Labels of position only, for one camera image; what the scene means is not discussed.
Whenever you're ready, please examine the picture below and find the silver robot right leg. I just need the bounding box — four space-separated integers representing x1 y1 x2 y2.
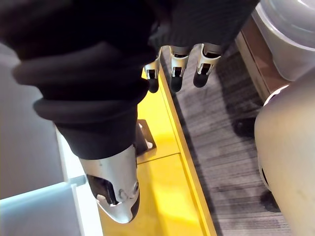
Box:
254 71 315 236

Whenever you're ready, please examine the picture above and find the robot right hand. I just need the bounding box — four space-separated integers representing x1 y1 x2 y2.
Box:
0 0 260 224

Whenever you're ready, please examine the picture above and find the black shelf foot bracket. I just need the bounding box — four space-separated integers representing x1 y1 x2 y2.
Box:
135 119 158 156

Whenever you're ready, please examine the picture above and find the grey metal pin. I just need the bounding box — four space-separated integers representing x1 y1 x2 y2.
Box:
70 175 87 187

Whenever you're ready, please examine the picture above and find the wooden dolly board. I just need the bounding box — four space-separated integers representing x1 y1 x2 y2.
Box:
235 16 290 100

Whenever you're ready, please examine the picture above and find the pale blue glass panel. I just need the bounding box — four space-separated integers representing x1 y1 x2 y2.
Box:
0 182 78 236

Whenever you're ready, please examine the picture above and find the white frame post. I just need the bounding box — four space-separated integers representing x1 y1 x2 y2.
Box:
54 126 104 236

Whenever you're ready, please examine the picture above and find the pale grey plastic box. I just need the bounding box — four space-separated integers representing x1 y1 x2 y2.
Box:
251 0 315 82

